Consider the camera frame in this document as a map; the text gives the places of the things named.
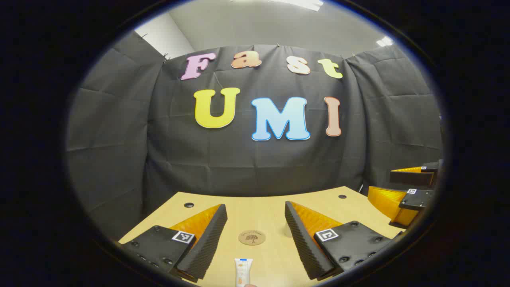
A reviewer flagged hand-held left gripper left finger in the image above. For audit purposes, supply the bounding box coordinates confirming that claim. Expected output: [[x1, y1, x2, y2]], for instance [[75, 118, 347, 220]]
[[120, 203, 228, 283]]

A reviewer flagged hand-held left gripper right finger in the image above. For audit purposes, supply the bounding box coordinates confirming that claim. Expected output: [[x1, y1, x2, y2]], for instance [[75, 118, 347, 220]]
[[284, 201, 401, 281]]

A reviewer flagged white toothpaste tube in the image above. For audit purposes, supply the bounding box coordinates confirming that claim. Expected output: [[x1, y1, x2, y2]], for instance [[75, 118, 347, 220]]
[[234, 258, 254, 287]]

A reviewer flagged light wooden desktop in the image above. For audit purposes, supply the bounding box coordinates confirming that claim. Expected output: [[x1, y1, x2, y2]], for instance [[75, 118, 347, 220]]
[[119, 186, 407, 287]]

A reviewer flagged black backdrop cloth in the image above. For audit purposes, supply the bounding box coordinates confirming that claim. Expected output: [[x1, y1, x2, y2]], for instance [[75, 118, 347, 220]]
[[66, 31, 443, 242]]

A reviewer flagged long ceiling light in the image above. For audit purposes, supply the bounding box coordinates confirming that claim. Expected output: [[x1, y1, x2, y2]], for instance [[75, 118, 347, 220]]
[[275, 0, 324, 12]]

